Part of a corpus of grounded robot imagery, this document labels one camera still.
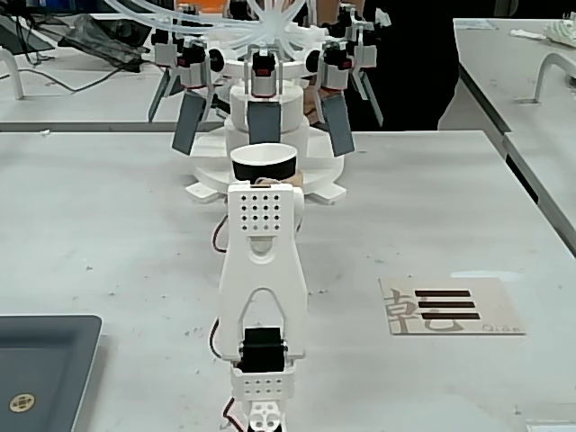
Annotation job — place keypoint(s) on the black paper cup white inside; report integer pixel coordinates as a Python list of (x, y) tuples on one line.
[(263, 164)]

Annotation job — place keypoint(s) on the white crumpled object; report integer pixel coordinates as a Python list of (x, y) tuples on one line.
[(562, 31)]

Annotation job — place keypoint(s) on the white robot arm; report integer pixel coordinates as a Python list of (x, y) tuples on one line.
[(261, 270)]

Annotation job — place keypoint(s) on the dark laptop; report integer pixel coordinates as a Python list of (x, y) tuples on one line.
[(22, 38)]

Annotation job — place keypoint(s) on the white paper scrap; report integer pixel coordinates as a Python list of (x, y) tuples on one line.
[(524, 33)]

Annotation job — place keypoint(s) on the white round dispenser machine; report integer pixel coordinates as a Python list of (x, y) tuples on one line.
[(288, 112)]

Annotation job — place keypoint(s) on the white curved table bracket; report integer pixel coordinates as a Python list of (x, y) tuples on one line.
[(11, 72), (551, 74)]

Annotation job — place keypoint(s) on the valve with grey paddle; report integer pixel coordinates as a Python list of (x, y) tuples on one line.
[(366, 67), (264, 112), (161, 85), (189, 112), (337, 121)]

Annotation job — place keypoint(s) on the black crumpled bag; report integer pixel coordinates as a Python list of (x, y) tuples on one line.
[(103, 38)]

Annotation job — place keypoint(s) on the round gold emblem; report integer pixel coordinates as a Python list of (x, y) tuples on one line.
[(22, 402)]

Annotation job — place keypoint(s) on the grey tray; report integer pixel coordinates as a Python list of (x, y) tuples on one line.
[(45, 360)]

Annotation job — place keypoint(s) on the translucent tube bundle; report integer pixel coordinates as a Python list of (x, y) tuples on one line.
[(270, 24)]

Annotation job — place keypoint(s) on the person in black clothes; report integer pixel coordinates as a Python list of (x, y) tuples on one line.
[(405, 67)]

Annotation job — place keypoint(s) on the wooden tile with black bars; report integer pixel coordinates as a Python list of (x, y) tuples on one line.
[(450, 306)]

